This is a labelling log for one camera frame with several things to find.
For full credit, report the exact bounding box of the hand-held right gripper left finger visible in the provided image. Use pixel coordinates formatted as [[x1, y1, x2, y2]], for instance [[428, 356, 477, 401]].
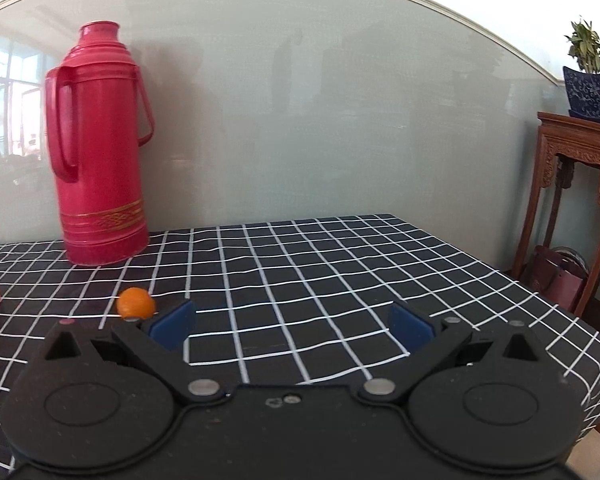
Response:
[[42, 299, 229, 406]]

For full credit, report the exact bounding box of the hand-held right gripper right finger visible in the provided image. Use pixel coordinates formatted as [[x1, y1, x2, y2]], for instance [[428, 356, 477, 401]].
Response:
[[359, 302, 544, 405]]

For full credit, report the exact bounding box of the black white checked tablecloth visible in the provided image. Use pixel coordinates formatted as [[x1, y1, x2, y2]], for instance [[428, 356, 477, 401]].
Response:
[[0, 214, 600, 443]]

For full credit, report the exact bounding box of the red thermos flask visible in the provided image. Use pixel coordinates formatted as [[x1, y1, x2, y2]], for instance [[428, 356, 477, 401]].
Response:
[[44, 20, 155, 266]]

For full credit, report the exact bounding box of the maroon container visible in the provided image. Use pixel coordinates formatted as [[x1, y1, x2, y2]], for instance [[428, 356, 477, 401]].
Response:
[[522, 244, 590, 312]]

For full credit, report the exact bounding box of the carved wooden stand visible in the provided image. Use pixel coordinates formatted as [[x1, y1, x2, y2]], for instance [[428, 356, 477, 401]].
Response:
[[509, 112, 600, 319]]

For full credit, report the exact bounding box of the plant in blue pot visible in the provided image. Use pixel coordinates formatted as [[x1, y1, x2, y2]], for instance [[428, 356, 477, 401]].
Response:
[[562, 16, 600, 127]]

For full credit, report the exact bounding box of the small orange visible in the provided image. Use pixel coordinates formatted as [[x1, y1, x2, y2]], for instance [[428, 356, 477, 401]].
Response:
[[117, 287, 156, 320]]

